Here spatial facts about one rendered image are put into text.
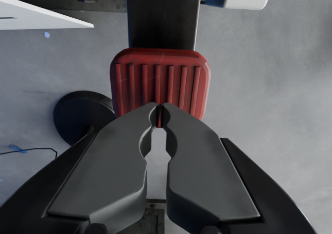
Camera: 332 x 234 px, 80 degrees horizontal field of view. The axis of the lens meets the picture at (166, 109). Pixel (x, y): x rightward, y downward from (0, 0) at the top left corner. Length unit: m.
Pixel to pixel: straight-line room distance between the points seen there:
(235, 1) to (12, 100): 1.13
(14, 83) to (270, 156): 1.41
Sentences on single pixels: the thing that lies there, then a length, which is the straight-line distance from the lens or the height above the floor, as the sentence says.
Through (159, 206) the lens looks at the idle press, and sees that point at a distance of 1.50.
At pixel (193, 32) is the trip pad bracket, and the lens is 0.19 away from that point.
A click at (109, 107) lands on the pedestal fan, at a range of 1.01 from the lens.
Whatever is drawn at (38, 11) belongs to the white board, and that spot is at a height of 0.37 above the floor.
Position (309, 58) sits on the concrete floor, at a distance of 1.12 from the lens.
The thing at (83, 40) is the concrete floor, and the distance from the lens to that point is 0.97.
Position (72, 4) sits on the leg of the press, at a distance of 0.93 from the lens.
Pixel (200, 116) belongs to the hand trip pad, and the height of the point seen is 0.76.
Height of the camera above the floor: 0.89
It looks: 61 degrees down
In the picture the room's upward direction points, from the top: 180 degrees clockwise
